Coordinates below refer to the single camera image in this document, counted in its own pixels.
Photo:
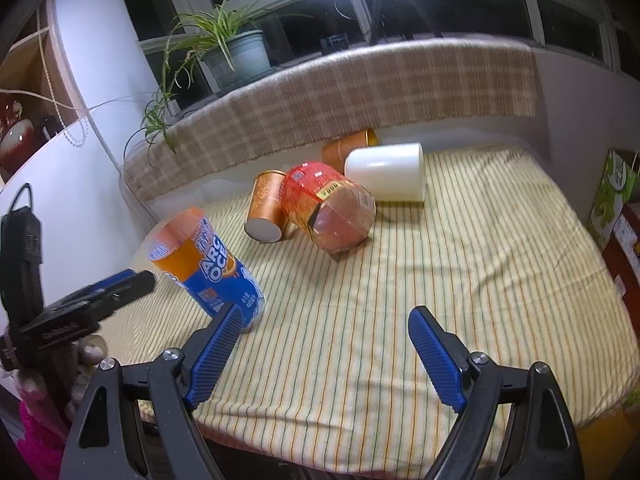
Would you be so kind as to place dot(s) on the red cardboard box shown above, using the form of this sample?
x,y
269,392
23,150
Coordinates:
x,y
625,255

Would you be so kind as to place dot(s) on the yellow striped tablecloth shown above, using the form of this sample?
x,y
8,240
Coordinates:
x,y
400,270

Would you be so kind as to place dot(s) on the wooden shelf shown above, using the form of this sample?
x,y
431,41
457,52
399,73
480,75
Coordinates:
x,y
30,75

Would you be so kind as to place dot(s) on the brown plaid blanket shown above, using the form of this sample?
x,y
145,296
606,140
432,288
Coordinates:
x,y
350,90

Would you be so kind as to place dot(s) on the green cardboard box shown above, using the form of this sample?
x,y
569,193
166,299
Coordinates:
x,y
607,200

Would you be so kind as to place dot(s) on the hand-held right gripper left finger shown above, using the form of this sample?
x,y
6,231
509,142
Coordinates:
x,y
215,355

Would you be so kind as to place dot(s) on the person's left forearm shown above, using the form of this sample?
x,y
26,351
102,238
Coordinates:
x,y
42,435

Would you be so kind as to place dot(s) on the small dark blue holder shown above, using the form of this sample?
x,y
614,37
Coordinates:
x,y
334,44

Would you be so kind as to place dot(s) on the white cup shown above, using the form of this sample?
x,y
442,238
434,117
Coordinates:
x,y
385,170

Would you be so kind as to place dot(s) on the orange paper cup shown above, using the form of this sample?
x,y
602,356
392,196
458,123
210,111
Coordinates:
x,y
265,200

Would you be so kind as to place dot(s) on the blue and orange printed cup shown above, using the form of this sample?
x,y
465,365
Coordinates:
x,y
215,270

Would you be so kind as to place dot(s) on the red clear plastic cup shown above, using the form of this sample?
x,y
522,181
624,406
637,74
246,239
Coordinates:
x,y
320,200

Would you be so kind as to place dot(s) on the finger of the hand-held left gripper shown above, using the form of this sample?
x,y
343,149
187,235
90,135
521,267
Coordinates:
x,y
115,295
117,279

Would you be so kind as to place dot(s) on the orange cup with gold rim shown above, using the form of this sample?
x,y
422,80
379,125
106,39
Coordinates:
x,y
340,150

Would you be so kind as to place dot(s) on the potted spider plant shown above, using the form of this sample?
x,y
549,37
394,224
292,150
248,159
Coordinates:
x,y
237,57

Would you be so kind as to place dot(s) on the person's left hand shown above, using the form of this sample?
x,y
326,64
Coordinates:
x,y
90,352

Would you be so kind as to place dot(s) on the red round ornament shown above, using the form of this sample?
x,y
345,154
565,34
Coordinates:
x,y
15,137

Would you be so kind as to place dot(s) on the black tripod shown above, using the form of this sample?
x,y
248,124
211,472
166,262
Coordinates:
x,y
382,5

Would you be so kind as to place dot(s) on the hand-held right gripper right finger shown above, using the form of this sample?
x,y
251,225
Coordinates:
x,y
435,355

